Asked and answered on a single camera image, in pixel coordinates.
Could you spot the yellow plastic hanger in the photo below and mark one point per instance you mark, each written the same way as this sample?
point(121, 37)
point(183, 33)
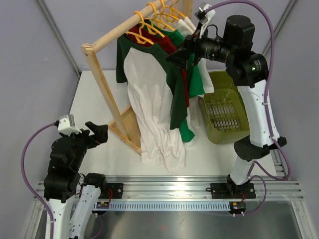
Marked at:
point(141, 38)

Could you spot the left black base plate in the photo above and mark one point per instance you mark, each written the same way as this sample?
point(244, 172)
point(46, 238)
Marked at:
point(115, 190)

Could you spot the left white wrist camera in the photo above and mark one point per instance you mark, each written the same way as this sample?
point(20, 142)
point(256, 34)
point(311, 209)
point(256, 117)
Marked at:
point(67, 126)

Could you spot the white t shirt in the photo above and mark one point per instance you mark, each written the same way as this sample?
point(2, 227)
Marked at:
point(207, 83)

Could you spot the olive green plastic basket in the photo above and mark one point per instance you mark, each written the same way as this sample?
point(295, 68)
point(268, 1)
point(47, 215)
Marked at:
point(223, 111)

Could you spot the yellow hanger of red shirt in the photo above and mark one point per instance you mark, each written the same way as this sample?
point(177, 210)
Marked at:
point(152, 30)

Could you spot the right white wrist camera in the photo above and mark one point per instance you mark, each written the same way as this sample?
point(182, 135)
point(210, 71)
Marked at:
point(203, 16)

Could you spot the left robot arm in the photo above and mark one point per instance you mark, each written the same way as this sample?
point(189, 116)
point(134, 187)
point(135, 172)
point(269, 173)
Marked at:
point(60, 184)

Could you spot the aluminium mounting rail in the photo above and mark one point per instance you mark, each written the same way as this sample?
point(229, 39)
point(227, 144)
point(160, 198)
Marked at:
point(192, 193)

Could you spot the wooden clothes rack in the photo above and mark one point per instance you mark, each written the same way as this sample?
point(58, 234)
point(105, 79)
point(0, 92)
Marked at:
point(124, 124)

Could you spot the yellow hanger of green shirt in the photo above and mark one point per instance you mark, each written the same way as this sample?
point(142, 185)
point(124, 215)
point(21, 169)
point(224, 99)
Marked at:
point(164, 16)

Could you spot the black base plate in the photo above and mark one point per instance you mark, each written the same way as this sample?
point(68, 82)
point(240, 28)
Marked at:
point(228, 191)
point(115, 190)

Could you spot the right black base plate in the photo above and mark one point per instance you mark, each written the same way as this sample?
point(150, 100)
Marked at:
point(228, 191)

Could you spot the green and white raglan shirt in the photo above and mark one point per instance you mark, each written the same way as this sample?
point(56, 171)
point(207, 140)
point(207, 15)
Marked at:
point(157, 96)

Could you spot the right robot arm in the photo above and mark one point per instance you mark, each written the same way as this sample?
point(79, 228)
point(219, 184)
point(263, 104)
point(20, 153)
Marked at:
point(249, 72)

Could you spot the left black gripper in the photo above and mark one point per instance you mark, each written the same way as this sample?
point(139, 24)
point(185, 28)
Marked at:
point(100, 135)

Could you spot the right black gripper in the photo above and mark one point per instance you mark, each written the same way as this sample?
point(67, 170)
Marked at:
point(193, 45)

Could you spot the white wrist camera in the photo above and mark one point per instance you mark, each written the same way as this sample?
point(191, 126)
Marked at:
point(67, 126)
point(203, 16)

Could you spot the bright green t shirt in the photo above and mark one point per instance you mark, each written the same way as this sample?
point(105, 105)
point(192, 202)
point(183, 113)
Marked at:
point(193, 81)

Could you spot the yellow hanger of white shirt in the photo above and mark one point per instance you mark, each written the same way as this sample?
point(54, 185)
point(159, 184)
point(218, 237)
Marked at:
point(171, 11)

